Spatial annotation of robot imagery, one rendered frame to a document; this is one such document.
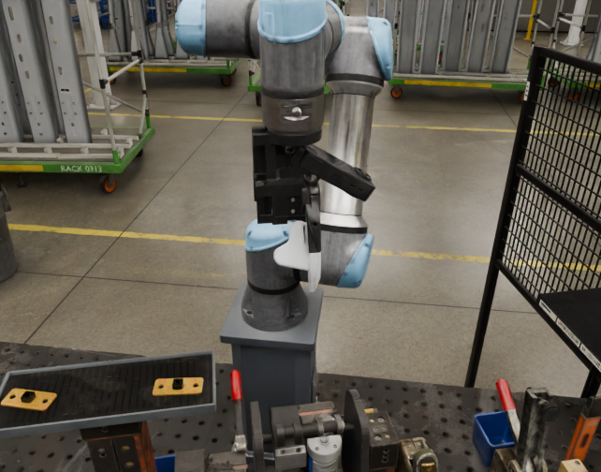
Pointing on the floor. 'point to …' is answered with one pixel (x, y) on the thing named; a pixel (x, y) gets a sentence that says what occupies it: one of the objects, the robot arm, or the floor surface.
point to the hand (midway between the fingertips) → (308, 263)
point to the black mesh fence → (550, 200)
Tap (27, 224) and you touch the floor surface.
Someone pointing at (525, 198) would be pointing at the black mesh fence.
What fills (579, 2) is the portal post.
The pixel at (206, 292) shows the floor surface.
